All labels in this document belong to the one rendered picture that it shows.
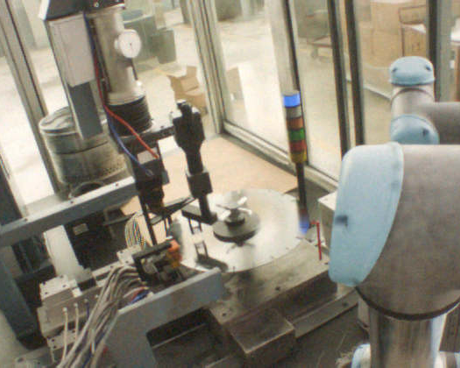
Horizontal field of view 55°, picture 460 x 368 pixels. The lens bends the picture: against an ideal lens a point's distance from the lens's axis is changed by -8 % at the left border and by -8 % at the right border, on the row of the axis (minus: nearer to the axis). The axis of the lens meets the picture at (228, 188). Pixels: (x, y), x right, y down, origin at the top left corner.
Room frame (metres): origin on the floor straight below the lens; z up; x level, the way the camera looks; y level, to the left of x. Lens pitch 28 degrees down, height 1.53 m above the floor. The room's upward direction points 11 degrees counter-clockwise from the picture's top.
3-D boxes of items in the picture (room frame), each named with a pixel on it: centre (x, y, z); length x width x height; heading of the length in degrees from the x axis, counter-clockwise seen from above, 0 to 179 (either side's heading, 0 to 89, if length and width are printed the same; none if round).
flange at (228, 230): (0.90, 0.00, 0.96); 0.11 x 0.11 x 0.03
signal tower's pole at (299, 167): (1.13, -0.20, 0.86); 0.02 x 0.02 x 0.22
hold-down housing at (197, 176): (0.85, 0.06, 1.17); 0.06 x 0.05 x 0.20; 103
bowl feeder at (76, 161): (1.55, 0.45, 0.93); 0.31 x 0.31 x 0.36
